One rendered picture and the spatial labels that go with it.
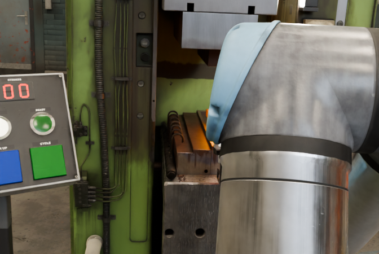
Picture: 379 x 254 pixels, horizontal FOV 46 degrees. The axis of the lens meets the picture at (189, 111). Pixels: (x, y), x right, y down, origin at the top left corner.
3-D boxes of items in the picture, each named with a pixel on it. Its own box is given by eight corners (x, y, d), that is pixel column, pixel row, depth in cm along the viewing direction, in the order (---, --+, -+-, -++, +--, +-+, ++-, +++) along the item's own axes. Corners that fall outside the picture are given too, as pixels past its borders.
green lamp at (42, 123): (51, 134, 106) (51, 116, 105) (31, 134, 106) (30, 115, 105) (53, 130, 109) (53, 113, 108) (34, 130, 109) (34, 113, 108)
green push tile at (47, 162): (67, 174, 105) (62, 144, 107) (34, 179, 102) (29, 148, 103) (65, 175, 107) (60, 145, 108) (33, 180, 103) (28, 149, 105)
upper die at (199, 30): (255, 51, 119) (258, 14, 116) (181, 48, 117) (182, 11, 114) (228, 38, 159) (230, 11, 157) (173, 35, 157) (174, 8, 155)
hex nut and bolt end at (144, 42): (149, 62, 131) (149, 39, 130) (139, 62, 131) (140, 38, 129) (149, 61, 134) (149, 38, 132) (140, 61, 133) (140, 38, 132)
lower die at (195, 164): (245, 175, 127) (247, 147, 125) (176, 174, 125) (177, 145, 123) (222, 132, 168) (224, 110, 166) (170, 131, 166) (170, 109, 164)
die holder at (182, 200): (285, 321, 134) (301, 183, 123) (159, 324, 130) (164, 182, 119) (246, 228, 188) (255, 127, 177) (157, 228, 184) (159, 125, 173)
